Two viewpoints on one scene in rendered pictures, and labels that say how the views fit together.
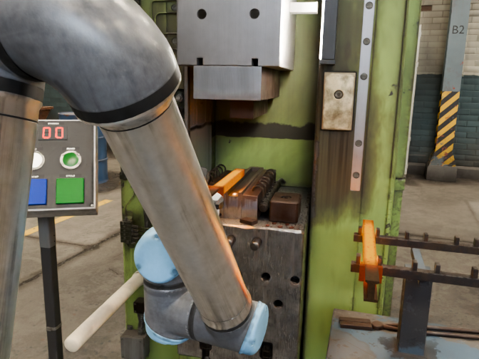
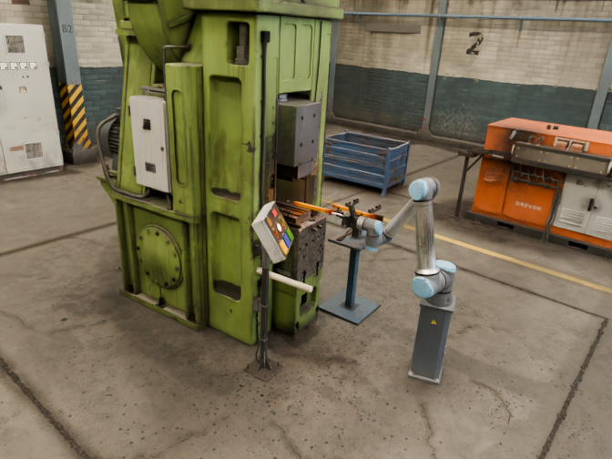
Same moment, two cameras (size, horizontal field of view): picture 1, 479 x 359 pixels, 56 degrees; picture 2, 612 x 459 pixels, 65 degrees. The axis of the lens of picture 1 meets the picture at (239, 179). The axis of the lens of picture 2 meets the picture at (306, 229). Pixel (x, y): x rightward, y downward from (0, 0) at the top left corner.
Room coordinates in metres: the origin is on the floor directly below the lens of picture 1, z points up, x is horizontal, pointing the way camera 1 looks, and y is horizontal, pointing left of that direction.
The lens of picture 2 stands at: (0.20, 3.09, 2.22)
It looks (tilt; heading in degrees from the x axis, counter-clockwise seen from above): 23 degrees down; 290
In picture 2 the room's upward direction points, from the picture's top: 3 degrees clockwise
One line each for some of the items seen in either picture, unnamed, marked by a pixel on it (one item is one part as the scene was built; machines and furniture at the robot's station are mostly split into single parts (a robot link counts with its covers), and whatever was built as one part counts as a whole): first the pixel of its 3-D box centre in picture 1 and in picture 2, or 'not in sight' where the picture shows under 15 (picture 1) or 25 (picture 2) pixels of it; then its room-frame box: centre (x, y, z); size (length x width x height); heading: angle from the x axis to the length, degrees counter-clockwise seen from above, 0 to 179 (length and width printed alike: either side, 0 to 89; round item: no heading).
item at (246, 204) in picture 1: (239, 189); (280, 210); (1.53, 0.00, 0.96); 0.42 x 0.20 x 0.09; 168
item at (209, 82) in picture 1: (241, 82); (280, 164); (1.53, 0.00, 1.32); 0.42 x 0.20 x 0.10; 168
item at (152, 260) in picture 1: (168, 247); (372, 226); (0.79, 0.13, 1.02); 0.12 x 0.09 x 0.10; 168
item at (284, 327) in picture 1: (253, 261); (281, 240); (1.53, -0.06, 0.69); 0.56 x 0.38 x 0.45; 168
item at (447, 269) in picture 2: not in sight; (442, 275); (0.29, 0.17, 0.79); 0.17 x 0.15 x 0.18; 66
